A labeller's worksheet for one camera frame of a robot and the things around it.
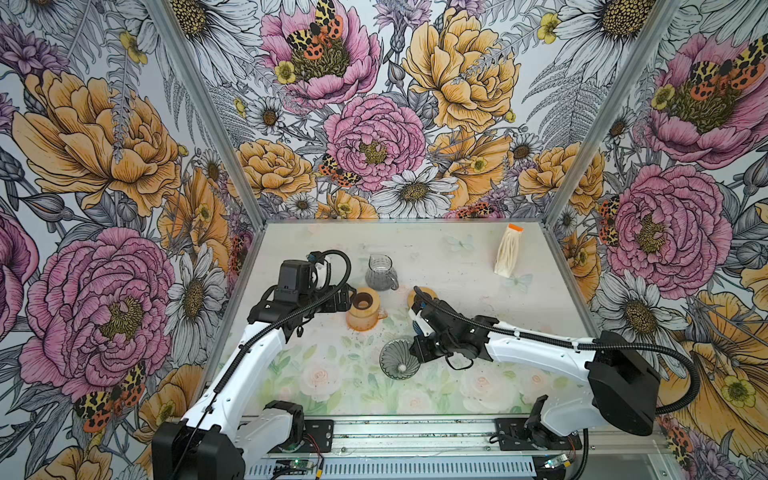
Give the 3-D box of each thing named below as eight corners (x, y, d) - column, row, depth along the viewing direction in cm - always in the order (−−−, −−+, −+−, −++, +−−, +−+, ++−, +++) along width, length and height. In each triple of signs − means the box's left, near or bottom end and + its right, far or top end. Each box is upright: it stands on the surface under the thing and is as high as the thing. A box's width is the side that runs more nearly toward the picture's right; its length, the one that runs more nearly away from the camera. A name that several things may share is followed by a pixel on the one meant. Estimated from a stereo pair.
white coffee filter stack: (492, 274, 108) (501, 253, 100) (497, 243, 118) (505, 222, 109) (511, 278, 107) (521, 259, 98) (514, 247, 116) (524, 227, 108)
